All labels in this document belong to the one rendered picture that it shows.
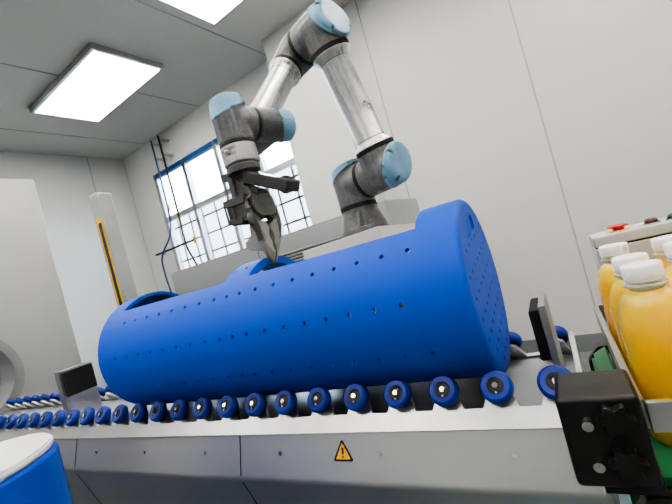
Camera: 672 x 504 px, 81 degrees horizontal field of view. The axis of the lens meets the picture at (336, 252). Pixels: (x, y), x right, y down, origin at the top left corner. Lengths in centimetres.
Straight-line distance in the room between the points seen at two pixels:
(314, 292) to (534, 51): 311
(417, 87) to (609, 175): 162
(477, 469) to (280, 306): 38
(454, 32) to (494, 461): 342
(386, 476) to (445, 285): 32
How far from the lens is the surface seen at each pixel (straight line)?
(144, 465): 111
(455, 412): 65
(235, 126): 87
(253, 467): 86
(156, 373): 96
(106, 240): 183
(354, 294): 61
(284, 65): 125
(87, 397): 155
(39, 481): 78
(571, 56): 353
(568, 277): 346
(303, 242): 267
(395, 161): 112
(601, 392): 48
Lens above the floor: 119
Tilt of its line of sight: 1 degrees up
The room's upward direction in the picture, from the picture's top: 15 degrees counter-clockwise
